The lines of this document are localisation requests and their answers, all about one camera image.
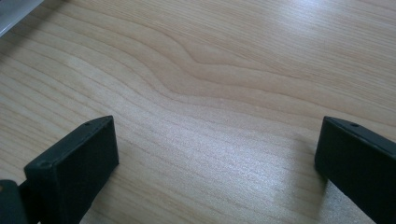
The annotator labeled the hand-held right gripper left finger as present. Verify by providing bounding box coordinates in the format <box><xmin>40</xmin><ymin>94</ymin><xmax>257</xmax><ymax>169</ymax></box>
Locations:
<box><xmin>19</xmin><ymin>115</ymin><xmax>120</xmax><ymax>224</ymax></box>

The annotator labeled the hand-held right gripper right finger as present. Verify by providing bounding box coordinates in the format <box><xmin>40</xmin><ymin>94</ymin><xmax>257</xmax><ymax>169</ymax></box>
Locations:
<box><xmin>314</xmin><ymin>116</ymin><xmax>396</xmax><ymax>224</ymax></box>

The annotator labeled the grey metal object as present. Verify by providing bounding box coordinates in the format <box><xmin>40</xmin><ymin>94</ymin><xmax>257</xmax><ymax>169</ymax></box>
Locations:
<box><xmin>0</xmin><ymin>0</ymin><xmax>45</xmax><ymax>37</ymax></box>

